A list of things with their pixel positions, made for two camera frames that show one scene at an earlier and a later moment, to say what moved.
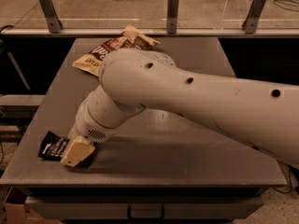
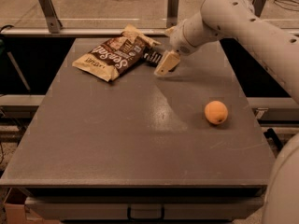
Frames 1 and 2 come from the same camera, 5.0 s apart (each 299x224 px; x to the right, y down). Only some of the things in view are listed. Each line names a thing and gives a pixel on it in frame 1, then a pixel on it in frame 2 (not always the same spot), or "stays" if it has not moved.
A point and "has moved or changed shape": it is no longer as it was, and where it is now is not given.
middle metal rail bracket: (172, 11) stays
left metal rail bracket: (49, 9) stays
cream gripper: (88, 129) → (179, 40)
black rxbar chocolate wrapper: (52, 147) has moved or changed shape
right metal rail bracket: (252, 17) stays
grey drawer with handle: (143, 207) stays
